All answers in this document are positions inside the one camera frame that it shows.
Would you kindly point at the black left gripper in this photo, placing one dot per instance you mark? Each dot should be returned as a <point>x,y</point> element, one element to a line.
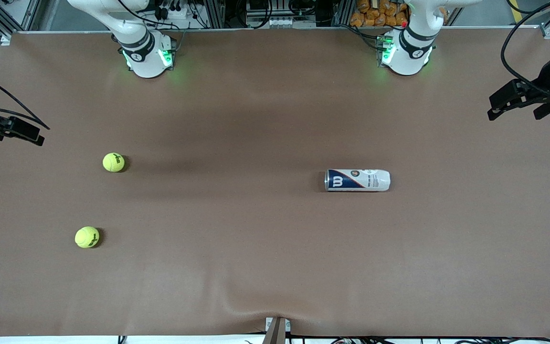
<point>547,81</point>

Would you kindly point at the yellow tennis ball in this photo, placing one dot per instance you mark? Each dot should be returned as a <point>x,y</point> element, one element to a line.
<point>87,237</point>
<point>113,162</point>

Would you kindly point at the white blue tennis ball can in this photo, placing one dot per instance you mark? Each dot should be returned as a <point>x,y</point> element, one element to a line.
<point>361,180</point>

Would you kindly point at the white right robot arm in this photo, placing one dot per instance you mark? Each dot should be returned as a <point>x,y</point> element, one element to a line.
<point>143,57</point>

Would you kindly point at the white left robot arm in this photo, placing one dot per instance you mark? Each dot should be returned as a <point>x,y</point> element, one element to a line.
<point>411,52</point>

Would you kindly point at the orange packaged goods pile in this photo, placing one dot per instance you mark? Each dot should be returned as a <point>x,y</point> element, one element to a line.
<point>370,19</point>

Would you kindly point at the white power strip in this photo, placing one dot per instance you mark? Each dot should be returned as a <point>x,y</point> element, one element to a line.
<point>179,13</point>

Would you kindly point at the brown table mat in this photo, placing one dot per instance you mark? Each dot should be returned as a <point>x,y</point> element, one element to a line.
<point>275,248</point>

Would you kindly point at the aluminium frame post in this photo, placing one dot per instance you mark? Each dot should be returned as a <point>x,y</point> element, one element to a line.
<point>214,14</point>
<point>343,14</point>

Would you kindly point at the front camera mount post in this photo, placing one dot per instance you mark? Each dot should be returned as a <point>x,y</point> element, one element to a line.
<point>276,334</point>

